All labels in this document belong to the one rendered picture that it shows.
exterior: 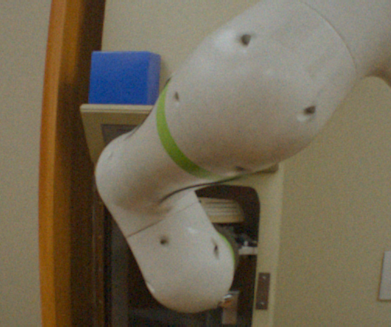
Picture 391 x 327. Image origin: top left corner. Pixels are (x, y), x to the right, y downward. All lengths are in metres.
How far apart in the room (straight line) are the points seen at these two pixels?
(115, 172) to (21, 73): 1.13
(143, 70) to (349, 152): 0.65
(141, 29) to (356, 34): 0.95
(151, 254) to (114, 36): 0.64
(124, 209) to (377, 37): 0.47
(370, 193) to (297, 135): 1.34
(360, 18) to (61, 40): 0.92
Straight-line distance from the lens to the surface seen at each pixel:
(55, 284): 1.69
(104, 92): 1.61
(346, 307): 2.14
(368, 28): 0.81
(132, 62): 1.60
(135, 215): 1.17
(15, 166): 2.23
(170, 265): 1.16
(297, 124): 0.76
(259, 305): 1.70
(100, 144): 1.66
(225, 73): 0.76
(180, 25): 1.70
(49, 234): 1.67
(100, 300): 1.74
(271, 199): 1.68
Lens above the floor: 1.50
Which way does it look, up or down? 3 degrees down
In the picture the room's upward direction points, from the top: 2 degrees clockwise
